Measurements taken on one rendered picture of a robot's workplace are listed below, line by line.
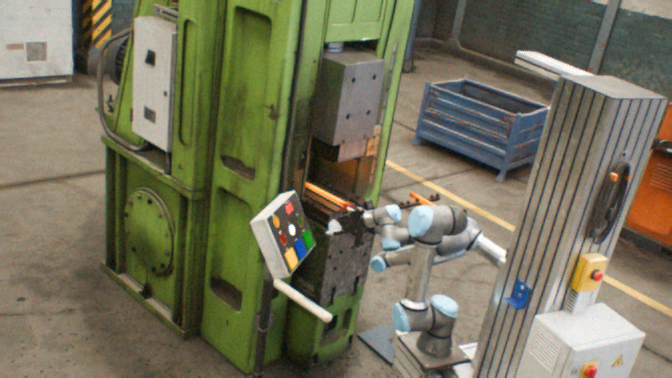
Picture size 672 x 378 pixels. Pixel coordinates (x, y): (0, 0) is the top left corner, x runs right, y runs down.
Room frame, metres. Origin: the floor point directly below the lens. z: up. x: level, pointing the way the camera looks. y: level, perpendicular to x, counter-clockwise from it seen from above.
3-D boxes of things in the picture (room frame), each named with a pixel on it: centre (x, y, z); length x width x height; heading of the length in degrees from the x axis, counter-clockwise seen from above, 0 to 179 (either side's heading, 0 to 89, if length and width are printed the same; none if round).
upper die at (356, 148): (3.29, 0.10, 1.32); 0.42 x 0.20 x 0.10; 50
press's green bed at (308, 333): (3.34, 0.07, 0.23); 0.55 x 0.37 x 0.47; 50
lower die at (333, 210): (3.29, 0.10, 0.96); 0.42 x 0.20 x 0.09; 50
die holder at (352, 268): (3.34, 0.07, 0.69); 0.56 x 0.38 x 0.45; 50
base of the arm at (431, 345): (2.33, -0.51, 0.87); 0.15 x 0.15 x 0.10
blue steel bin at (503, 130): (7.13, -1.48, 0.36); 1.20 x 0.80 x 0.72; 50
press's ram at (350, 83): (3.33, 0.07, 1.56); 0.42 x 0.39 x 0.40; 50
